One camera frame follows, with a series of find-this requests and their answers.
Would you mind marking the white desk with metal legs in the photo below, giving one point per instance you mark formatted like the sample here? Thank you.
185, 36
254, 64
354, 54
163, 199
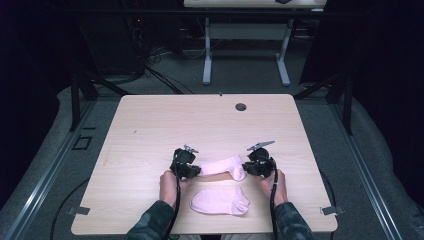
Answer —
246, 33

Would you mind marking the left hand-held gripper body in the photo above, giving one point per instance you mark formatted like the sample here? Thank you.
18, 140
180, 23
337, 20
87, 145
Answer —
182, 161

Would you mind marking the pink sock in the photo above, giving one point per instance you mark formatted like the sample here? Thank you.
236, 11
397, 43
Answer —
223, 166
220, 201

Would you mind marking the black metal frame post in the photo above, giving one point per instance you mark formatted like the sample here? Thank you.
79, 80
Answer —
347, 100
76, 100

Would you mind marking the aluminium floor rail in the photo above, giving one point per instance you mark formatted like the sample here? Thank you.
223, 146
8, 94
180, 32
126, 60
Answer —
363, 173
43, 180

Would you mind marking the dark object on desk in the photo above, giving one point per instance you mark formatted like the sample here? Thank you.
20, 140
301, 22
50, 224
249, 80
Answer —
283, 1

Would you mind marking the grey metal table bracket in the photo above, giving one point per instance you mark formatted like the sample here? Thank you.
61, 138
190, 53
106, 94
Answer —
331, 210
79, 210

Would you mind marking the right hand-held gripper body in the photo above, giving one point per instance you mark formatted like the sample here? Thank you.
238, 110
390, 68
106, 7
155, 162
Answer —
261, 163

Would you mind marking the person's left hand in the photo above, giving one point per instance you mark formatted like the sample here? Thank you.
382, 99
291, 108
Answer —
169, 188

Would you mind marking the person's right hand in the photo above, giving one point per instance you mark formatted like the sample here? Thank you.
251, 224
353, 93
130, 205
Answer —
278, 188

